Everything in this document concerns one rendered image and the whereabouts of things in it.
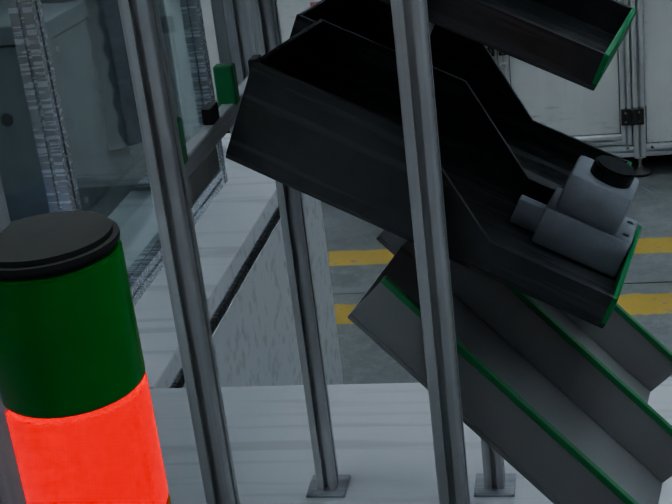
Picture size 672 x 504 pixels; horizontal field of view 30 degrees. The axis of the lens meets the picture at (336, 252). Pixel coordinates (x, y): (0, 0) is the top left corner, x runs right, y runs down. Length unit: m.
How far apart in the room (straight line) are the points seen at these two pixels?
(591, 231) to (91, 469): 0.53
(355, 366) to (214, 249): 1.53
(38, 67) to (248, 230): 0.59
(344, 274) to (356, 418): 2.65
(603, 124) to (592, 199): 3.84
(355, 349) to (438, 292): 2.74
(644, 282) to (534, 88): 1.10
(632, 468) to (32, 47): 0.90
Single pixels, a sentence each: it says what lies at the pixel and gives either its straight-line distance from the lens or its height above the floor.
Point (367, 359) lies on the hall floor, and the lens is 3.49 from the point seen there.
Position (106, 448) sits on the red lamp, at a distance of 0.43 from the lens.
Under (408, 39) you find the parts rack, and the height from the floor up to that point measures 1.39.
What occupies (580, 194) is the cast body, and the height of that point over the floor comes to 1.25.
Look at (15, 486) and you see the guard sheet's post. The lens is 0.46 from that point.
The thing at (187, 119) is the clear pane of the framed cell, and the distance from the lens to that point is 2.14.
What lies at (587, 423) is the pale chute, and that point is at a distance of 1.01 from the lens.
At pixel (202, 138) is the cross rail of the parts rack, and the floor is 1.31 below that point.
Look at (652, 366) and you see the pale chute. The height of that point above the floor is 1.02.
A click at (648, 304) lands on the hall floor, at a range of 3.71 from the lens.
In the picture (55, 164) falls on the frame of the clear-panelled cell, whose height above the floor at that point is 1.12.
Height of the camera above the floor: 1.55
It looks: 21 degrees down
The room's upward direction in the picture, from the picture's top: 7 degrees counter-clockwise
